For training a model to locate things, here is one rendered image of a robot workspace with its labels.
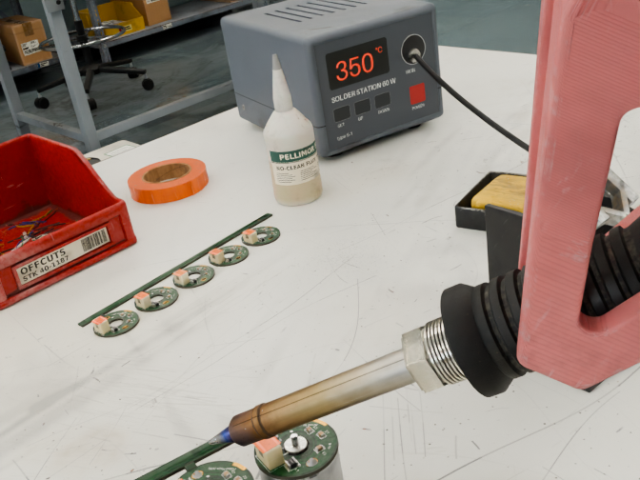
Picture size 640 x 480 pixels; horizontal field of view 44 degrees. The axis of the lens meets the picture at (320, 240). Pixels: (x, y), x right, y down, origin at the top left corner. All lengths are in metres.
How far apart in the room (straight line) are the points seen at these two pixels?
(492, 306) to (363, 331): 0.23
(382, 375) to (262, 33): 0.47
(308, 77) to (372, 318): 0.23
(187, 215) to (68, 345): 0.15
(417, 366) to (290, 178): 0.37
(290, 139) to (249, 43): 0.15
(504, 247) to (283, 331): 0.12
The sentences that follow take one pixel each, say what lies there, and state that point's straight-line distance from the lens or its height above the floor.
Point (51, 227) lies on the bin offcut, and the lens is 0.59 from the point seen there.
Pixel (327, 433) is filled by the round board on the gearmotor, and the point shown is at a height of 0.81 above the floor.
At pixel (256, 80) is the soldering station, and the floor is 0.80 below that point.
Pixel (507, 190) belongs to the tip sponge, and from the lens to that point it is 0.49.
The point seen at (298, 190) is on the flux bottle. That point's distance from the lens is 0.53.
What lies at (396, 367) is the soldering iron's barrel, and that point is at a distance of 0.18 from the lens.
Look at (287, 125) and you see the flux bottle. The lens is 0.52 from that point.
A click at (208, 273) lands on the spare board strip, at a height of 0.75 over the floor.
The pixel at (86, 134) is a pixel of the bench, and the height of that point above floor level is 0.18.
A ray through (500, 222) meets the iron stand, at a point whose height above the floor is 0.81.
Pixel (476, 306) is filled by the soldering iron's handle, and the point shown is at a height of 0.88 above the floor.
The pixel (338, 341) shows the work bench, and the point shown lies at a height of 0.75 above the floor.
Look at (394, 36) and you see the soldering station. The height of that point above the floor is 0.83.
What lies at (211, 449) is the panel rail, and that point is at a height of 0.81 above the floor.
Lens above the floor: 0.97
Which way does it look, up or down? 27 degrees down
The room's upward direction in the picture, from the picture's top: 9 degrees counter-clockwise
